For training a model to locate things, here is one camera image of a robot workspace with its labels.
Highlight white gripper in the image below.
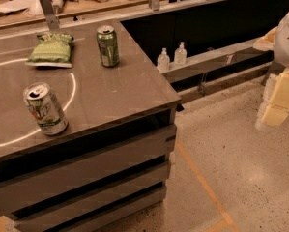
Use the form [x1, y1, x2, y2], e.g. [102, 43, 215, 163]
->
[253, 12, 289, 129]

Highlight green soda can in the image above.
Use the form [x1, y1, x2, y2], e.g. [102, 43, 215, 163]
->
[97, 25, 119, 67]

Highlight white 7up can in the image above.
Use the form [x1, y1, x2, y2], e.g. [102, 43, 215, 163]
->
[23, 82, 68, 135]

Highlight right clear sanitizer bottle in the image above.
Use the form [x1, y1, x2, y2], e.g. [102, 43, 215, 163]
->
[174, 42, 187, 65]

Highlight clear sanitizer bottle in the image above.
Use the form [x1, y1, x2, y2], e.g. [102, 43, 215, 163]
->
[157, 48, 170, 72]
[174, 42, 187, 65]

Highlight left clear sanitizer bottle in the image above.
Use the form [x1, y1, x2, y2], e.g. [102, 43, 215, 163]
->
[157, 48, 170, 72]

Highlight grey drawer cabinet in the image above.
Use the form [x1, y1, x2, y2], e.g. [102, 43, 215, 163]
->
[0, 106, 176, 232]

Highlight green chip bag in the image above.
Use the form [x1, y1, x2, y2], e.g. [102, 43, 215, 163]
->
[26, 33, 73, 68]

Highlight white paper sheets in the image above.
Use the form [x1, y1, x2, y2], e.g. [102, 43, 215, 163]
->
[0, 0, 37, 14]

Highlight left metal bracket post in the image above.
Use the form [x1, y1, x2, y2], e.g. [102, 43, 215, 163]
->
[39, 0, 59, 31]

